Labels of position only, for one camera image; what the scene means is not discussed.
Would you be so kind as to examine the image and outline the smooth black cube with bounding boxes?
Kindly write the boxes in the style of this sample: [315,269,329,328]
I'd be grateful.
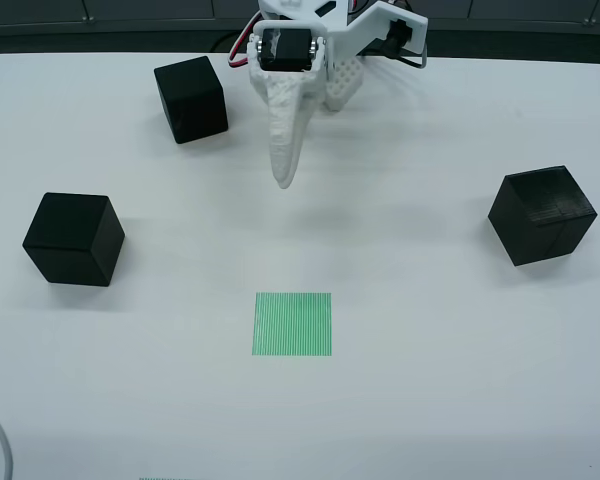
[153,54,230,146]
[22,192,126,288]

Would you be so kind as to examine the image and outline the black cube with ridged lines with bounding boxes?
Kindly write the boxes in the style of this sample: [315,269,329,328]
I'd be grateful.
[487,164,599,268]

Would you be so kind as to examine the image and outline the white perforated base block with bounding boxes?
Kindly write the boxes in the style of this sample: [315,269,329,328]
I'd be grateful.
[323,53,365,112]

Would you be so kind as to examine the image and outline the green striped square marker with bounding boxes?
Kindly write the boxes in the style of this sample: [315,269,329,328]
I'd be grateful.
[251,292,334,357]

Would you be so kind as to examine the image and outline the white red servo wire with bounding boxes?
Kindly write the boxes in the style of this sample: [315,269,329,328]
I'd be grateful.
[227,22,255,70]

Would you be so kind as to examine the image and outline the black cable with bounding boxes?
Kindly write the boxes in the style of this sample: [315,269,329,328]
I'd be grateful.
[377,39,427,70]

